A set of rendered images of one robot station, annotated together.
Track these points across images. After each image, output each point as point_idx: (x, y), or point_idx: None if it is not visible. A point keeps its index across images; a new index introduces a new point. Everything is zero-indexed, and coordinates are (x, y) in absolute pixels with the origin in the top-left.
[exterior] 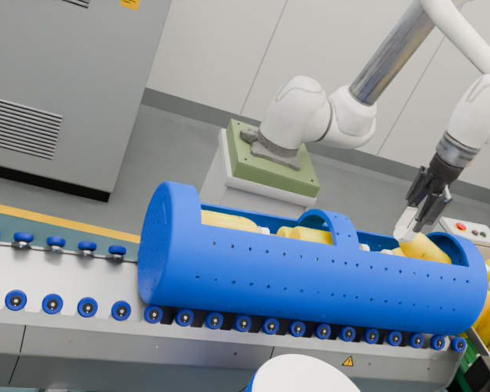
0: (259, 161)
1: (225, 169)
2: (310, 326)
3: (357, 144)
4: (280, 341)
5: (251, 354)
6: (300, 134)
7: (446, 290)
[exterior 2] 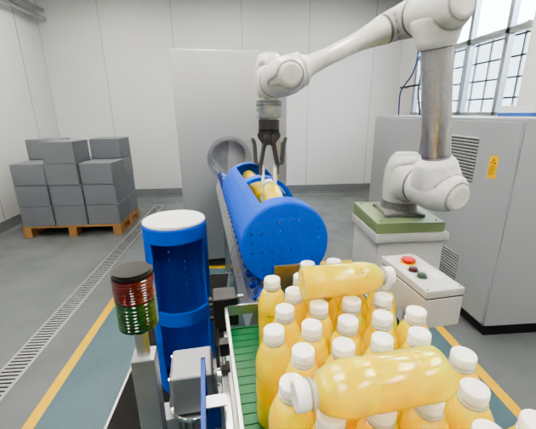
0: (368, 207)
1: None
2: None
3: (428, 200)
4: (235, 240)
5: (231, 243)
6: (389, 188)
7: (242, 211)
